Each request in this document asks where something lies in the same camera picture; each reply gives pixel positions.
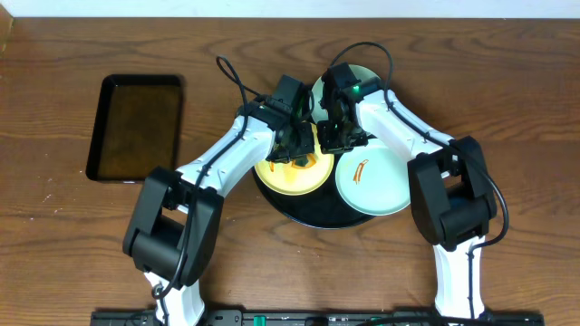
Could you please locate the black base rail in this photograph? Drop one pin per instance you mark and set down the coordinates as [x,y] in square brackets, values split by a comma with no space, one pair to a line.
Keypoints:
[238,318]

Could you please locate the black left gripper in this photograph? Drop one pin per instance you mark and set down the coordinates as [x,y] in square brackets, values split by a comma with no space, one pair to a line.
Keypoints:
[290,148]

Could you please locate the mint green plate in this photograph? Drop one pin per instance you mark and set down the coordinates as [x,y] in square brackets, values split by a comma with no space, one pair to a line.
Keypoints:
[318,114]
[373,180]

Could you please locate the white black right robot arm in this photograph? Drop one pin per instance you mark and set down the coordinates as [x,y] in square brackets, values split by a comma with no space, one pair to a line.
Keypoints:
[452,196]

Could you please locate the yellow plate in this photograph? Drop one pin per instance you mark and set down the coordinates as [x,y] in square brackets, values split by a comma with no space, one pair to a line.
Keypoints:
[293,180]

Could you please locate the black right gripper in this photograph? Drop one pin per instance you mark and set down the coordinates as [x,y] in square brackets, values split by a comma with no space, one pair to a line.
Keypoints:
[328,146]

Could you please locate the top mint green plate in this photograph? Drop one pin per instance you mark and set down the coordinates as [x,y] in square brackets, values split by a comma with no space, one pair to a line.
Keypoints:
[318,114]

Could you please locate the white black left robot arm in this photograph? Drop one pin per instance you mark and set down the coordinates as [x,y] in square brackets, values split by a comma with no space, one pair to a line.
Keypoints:
[173,229]

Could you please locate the black rectangular water tray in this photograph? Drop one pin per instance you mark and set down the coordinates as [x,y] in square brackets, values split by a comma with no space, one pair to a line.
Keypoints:
[136,127]

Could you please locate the round black serving tray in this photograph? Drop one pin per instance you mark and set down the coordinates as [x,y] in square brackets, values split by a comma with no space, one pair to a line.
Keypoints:
[322,208]

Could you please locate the orange green sponge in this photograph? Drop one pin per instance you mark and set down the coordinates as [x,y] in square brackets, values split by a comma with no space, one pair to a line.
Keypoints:
[304,162]

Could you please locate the lower mint green plate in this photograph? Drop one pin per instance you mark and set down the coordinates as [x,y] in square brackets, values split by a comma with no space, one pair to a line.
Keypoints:
[373,180]

